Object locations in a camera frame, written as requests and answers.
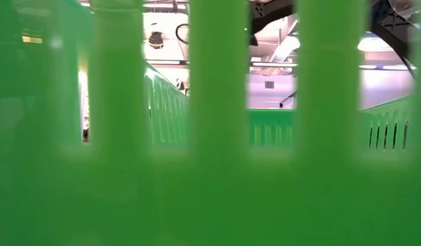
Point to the green slotted plastic basket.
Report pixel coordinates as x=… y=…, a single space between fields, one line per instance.
x=217 y=188

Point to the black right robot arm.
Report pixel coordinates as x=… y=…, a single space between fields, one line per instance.
x=268 y=17

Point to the black dome ceiling fixture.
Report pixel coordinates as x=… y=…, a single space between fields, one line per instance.
x=156 y=39

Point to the grey wall vent grille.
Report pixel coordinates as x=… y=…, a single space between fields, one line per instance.
x=269 y=84

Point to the white ceiling duct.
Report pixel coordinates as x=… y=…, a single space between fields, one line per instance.
x=285 y=48

